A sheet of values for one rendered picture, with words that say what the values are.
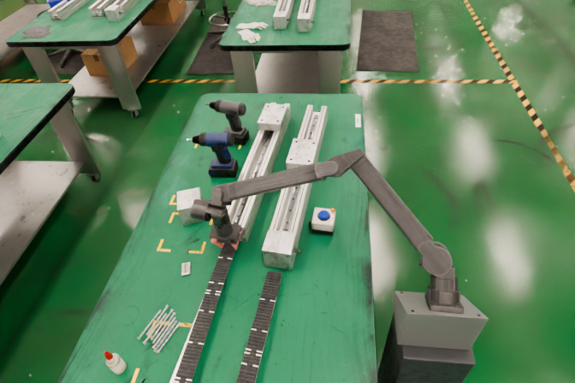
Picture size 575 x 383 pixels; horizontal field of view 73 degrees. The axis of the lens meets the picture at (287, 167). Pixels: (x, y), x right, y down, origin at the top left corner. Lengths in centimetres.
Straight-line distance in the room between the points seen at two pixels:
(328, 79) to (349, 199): 152
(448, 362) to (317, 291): 43
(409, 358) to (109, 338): 91
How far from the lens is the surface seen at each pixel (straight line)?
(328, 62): 289
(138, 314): 144
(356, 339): 129
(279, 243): 135
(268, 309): 129
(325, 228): 145
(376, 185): 116
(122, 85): 359
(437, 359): 131
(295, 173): 120
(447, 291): 118
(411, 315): 114
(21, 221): 287
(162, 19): 494
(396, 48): 446
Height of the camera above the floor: 196
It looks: 43 degrees down
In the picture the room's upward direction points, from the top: 5 degrees counter-clockwise
